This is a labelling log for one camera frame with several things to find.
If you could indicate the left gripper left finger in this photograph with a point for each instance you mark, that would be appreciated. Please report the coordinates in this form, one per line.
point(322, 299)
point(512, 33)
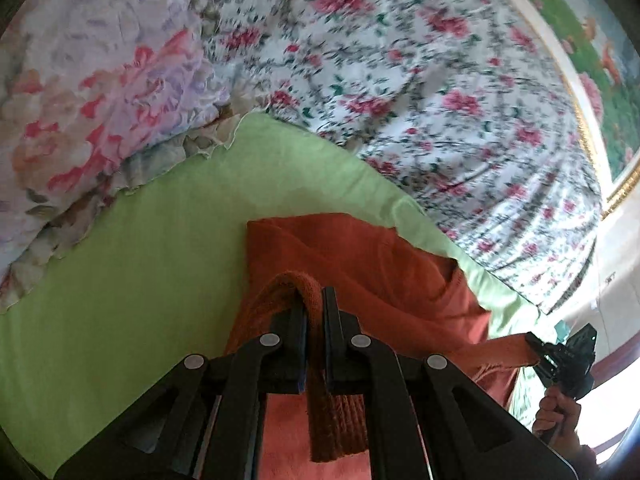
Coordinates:
point(205, 418)

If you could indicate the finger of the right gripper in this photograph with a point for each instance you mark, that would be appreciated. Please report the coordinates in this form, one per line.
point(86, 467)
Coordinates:
point(535, 344)
point(540, 372)

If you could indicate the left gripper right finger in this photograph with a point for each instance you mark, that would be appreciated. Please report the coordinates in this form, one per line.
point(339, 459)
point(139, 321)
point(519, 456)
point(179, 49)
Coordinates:
point(425, 419)

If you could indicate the red knit sweater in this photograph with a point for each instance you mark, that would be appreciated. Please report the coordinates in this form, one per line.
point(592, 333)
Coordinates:
point(416, 302)

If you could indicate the person's right hand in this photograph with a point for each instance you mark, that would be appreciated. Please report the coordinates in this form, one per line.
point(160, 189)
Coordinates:
point(559, 414)

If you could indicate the green bed sheet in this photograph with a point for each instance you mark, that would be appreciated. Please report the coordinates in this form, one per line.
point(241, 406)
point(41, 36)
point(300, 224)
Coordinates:
point(162, 273)

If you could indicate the white rose floral quilt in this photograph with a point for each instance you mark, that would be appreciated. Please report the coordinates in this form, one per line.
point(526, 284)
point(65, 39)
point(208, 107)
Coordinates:
point(454, 101)

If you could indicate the gold framed floral picture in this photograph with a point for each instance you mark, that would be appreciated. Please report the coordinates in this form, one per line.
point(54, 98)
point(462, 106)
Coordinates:
point(598, 51)

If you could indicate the pink lilac floral pillow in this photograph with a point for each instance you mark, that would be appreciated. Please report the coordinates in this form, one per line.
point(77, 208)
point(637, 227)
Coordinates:
point(92, 92)

